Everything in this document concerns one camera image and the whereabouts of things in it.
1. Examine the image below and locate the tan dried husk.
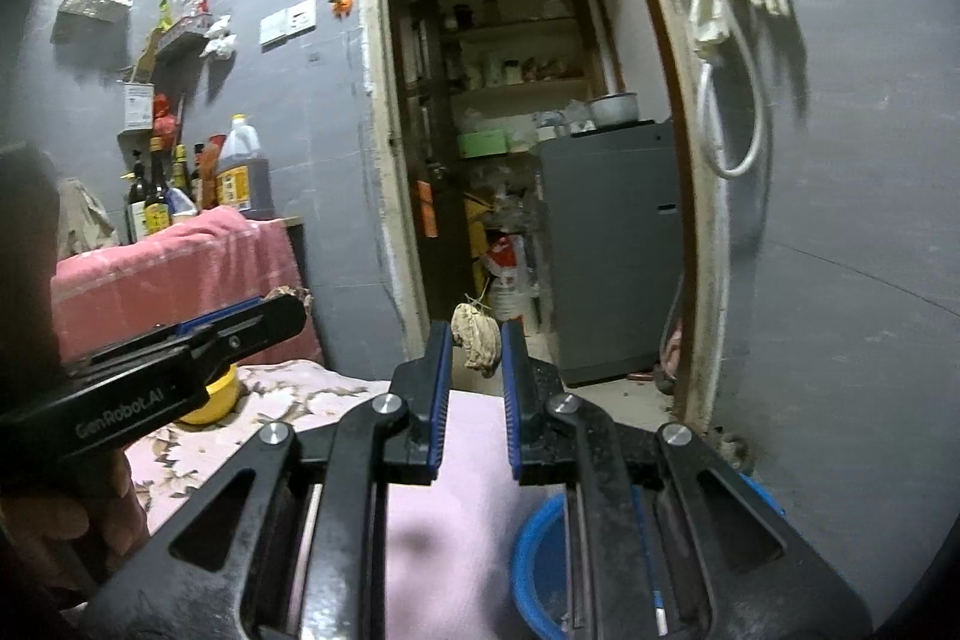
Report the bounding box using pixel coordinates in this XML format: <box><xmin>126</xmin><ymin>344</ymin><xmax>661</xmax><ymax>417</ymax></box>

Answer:
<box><xmin>450</xmin><ymin>301</ymin><xmax>502</xmax><ymax>378</ymax></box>

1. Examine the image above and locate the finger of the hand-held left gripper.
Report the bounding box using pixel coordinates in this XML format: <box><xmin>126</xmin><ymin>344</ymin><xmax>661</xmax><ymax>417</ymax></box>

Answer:
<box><xmin>66</xmin><ymin>293</ymin><xmax>309</xmax><ymax>387</ymax></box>
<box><xmin>175</xmin><ymin>300</ymin><xmax>266</xmax><ymax>336</ymax></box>

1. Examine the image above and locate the orange bottle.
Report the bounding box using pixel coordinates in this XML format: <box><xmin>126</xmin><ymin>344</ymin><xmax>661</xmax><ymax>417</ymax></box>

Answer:
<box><xmin>415</xmin><ymin>178</ymin><xmax>437</xmax><ymax>238</ymax></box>

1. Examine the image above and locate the red net bag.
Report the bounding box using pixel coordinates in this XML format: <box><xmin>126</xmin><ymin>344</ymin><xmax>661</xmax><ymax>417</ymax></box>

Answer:
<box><xmin>153</xmin><ymin>93</ymin><xmax>182</xmax><ymax>151</ymax></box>

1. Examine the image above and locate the yellow bowl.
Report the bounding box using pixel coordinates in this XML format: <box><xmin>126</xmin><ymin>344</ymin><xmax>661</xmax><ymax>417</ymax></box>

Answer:
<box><xmin>175</xmin><ymin>364</ymin><xmax>242</xmax><ymax>426</ymax></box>

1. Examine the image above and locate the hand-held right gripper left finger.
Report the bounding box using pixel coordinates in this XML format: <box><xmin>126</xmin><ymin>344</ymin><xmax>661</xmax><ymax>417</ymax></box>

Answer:
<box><xmin>79</xmin><ymin>319</ymin><xmax>455</xmax><ymax>640</ymax></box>

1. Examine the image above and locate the pink towel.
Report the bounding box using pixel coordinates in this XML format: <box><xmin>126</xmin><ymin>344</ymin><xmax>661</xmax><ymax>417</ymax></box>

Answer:
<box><xmin>51</xmin><ymin>208</ymin><xmax>324</xmax><ymax>372</ymax></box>

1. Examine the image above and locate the brown scrap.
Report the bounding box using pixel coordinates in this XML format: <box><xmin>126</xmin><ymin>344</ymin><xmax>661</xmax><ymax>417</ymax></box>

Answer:
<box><xmin>262</xmin><ymin>283</ymin><xmax>313</xmax><ymax>316</ymax></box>

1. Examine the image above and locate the large oil bottle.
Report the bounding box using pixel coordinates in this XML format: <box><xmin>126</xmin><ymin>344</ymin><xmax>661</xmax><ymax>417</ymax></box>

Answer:
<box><xmin>214</xmin><ymin>113</ymin><xmax>275</xmax><ymax>220</ymax></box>

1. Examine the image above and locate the beige cloth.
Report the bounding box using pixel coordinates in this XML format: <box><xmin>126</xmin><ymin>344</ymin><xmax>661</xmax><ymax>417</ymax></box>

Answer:
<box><xmin>58</xmin><ymin>178</ymin><xmax>119</xmax><ymax>260</ymax></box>

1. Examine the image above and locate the white hose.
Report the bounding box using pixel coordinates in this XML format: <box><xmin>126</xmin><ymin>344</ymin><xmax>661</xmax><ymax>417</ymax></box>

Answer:
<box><xmin>696</xmin><ymin>10</ymin><xmax>774</xmax><ymax>181</ymax></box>

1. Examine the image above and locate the person's left hand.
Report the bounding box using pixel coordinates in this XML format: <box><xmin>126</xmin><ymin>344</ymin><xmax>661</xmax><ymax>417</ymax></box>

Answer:
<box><xmin>0</xmin><ymin>447</ymin><xmax>152</xmax><ymax>612</ymax></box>

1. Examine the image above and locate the wall shelf rack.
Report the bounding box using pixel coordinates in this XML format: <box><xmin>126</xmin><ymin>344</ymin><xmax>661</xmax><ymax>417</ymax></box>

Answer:
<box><xmin>152</xmin><ymin>0</ymin><xmax>219</xmax><ymax>58</ymax></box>

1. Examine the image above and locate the blue plastic basin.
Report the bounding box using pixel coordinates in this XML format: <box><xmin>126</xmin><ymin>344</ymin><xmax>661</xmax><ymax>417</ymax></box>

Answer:
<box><xmin>510</xmin><ymin>475</ymin><xmax>787</xmax><ymax>640</ymax></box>

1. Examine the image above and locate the red and white bag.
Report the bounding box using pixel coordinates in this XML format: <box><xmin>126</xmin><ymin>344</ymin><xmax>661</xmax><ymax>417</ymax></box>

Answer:
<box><xmin>483</xmin><ymin>233</ymin><xmax>539</xmax><ymax>320</ymax></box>

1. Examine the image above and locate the pink floral blanket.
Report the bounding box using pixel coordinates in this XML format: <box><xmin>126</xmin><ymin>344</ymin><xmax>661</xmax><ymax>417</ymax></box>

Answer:
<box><xmin>124</xmin><ymin>359</ymin><xmax>542</xmax><ymax>640</ymax></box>

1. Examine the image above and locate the white hanging rag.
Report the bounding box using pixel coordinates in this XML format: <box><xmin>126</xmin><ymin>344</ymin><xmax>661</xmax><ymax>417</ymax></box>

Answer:
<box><xmin>200</xmin><ymin>14</ymin><xmax>238</xmax><ymax>61</ymax></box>

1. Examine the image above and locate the dark glass bottle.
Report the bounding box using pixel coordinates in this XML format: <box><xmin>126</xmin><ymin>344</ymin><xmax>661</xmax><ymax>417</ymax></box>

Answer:
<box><xmin>144</xmin><ymin>137</ymin><xmax>176</xmax><ymax>236</ymax></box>
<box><xmin>190</xmin><ymin>142</ymin><xmax>208</xmax><ymax>211</ymax></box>
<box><xmin>125</xmin><ymin>149</ymin><xmax>152</xmax><ymax>244</ymax></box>

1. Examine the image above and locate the wooden shelf unit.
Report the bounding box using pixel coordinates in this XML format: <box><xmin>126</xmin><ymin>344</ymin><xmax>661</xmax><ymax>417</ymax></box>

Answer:
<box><xmin>433</xmin><ymin>0</ymin><xmax>602</xmax><ymax>103</ymax></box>

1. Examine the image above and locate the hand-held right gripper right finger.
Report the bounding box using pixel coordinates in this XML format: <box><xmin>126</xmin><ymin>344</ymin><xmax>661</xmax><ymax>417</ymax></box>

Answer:
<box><xmin>500</xmin><ymin>318</ymin><xmax>875</xmax><ymax>640</ymax></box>

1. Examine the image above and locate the green box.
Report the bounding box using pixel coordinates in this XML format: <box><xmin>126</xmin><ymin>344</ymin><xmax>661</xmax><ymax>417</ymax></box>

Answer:
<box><xmin>457</xmin><ymin>129</ymin><xmax>512</xmax><ymax>160</ymax></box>

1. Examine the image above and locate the white wall switch plate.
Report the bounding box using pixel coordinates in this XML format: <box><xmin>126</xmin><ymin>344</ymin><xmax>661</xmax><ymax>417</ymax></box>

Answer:
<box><xmin>259</xmin><ymin>0</ymin><xmax>318</xmax><ymax>48</ymax></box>

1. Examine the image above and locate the metal pot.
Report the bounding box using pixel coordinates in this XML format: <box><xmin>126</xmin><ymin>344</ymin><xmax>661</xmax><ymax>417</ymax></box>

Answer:
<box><xmin>586</xmin><ymin>92</ymin><xmax>641</xmax><ymax>128</ymax></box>

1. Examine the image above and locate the grey appliance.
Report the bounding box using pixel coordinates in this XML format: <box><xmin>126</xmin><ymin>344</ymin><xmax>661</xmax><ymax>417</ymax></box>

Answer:
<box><xmin>535</xmin><ymin>119</ymin><xmax>688</xmax><ymax>387</ymax></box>

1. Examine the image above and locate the door frame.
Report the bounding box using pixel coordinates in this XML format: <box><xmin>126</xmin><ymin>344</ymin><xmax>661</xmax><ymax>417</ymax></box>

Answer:
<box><xmin>355</xmin><ymin>0</ymin><xmax>734</xmax><ymax>432</ymax></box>

